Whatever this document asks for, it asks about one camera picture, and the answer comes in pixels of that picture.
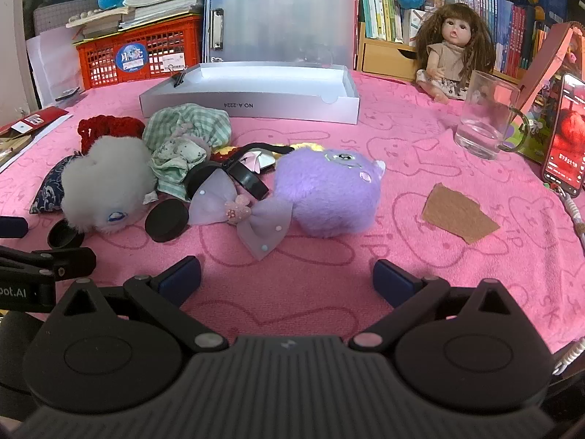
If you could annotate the purple plush toy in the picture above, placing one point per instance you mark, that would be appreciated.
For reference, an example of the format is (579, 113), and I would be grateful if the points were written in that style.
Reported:
(329, 192)

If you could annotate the small black cap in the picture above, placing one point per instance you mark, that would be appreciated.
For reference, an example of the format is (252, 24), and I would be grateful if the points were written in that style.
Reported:
(65, 235)

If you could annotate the red knitted pouch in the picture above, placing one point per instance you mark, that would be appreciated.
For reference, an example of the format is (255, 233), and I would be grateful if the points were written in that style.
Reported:
(109, 127)

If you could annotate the black binder clip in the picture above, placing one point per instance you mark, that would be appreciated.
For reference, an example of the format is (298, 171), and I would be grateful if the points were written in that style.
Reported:
(179, 77)

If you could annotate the lavender bow hair clip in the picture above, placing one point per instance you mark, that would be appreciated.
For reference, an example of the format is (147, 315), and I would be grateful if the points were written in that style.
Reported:
(267, 222)

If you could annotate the clear glass mug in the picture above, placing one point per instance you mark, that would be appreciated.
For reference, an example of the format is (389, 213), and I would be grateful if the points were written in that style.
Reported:
(484, 119)

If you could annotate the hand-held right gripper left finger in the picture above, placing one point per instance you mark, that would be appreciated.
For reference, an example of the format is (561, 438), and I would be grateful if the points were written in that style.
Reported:
(180, 279)

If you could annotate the blue patterned cloth pouch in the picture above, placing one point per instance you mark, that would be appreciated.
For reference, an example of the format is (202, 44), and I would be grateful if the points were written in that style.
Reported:
(50, 187)

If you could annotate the translucent plastic clipboard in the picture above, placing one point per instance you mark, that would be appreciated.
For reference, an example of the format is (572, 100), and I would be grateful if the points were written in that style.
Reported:
(283, 23)

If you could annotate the brown cardboard piece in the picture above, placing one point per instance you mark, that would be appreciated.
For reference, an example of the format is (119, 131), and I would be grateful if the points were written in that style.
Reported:
(457, 215)

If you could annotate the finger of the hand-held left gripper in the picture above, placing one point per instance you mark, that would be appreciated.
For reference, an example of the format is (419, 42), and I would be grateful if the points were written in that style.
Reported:
(50, 263)
(13, 227)

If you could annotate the brown-haired doll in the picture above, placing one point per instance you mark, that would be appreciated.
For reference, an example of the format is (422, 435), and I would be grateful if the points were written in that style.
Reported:
(452, 50)

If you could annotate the smartphone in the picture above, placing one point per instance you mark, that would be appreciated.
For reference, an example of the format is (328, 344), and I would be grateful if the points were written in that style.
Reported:
(566, 137)

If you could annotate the red plastic crate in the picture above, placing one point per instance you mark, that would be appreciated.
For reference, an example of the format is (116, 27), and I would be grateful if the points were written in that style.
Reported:
(93, 66)

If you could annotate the red booklet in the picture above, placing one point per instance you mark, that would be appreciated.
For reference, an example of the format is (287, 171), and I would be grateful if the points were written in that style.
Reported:
(32, 121)

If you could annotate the pink printed towel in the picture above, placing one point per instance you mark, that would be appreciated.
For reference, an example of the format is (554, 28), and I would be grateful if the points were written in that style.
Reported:
(411, 155)

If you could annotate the row of upright books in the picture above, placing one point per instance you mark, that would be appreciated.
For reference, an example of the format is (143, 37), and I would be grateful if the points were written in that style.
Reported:
(493, 13)

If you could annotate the wooden drawer box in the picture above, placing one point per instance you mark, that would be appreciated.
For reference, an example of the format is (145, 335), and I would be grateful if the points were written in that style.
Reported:
(384, 57)

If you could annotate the colourful picture book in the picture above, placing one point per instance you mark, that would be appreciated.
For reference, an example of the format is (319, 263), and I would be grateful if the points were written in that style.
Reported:
(532, 139)

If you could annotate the green checked doll dress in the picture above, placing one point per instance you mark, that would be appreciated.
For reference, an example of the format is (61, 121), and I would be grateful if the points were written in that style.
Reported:
(183, 128)

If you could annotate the white paper sheet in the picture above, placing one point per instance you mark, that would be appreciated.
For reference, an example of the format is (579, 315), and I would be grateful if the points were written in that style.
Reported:
(50, 68)

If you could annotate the large black round lid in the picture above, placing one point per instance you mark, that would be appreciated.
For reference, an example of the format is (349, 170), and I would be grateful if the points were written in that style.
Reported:
(167, 222)

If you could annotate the pink cardboard stand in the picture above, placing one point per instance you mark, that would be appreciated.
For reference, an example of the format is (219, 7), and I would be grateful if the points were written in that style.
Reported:
(548, 59)

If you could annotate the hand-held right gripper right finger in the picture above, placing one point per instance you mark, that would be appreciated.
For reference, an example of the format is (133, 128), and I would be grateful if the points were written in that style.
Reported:
(393, 280)

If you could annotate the grey shallow cardboard box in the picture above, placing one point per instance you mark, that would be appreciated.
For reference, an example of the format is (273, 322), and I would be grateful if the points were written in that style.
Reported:
(283, 103)

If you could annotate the yellow knitted item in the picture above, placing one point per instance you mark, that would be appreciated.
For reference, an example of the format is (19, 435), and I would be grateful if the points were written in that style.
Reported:
(308, 147)

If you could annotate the grey fluffy plush toy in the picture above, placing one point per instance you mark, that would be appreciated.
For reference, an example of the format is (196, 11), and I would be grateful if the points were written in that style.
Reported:
(107, 178)

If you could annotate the stack of books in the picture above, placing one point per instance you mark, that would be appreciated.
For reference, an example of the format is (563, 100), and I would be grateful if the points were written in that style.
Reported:
(155, 4)

